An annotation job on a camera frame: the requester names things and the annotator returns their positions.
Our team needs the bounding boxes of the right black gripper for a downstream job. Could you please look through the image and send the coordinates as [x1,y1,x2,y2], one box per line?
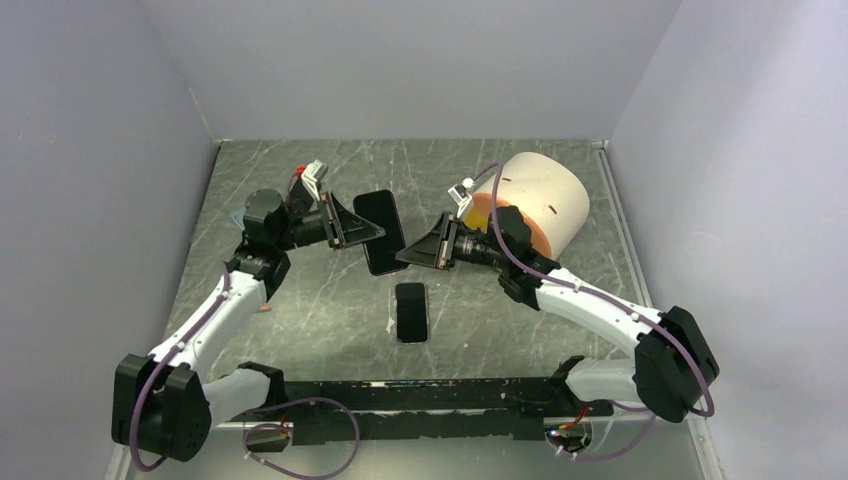
[395,212,508,272]

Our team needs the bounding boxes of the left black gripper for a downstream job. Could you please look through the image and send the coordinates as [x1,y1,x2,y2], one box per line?
[274,191,385,252]

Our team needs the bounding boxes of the purple phone black screen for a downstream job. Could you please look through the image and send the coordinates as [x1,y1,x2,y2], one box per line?
[352,189,410,278]

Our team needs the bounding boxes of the clear magsafe phone case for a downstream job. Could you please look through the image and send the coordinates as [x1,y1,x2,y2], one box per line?
[393,281,432,347]

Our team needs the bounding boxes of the light blue phone case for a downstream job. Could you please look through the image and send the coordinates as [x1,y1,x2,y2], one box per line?
[232,207,246,231]

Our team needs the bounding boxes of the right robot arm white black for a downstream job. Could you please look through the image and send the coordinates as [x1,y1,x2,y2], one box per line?
[396,206,720,423]

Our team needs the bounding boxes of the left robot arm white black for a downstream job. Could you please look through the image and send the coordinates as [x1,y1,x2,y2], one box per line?
[111,185,386,472]

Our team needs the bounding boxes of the white cylinder orange yellow face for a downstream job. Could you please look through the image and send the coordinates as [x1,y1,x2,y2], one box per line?
[496,152,590,259]

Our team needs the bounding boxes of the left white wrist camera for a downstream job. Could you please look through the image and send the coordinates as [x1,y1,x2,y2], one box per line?
[300,159,328,197]

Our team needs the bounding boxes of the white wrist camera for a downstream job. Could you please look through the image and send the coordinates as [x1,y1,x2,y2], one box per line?
[448,177,475,218]
[300,159,328,197]

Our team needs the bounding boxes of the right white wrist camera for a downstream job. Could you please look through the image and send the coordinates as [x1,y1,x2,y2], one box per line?
[448,177,475,218]

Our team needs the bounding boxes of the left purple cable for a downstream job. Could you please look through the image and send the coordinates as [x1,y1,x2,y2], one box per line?
[127,261,233,473]

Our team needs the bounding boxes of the purple cable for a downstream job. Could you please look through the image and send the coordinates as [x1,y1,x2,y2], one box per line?
[471,162,717,420]
[127,261,233,473]

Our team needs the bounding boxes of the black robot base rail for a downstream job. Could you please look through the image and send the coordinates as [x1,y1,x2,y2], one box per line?
[233,377,613,446]

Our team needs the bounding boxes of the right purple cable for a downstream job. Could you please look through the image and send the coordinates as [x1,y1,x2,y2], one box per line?
[471,162,717,420]

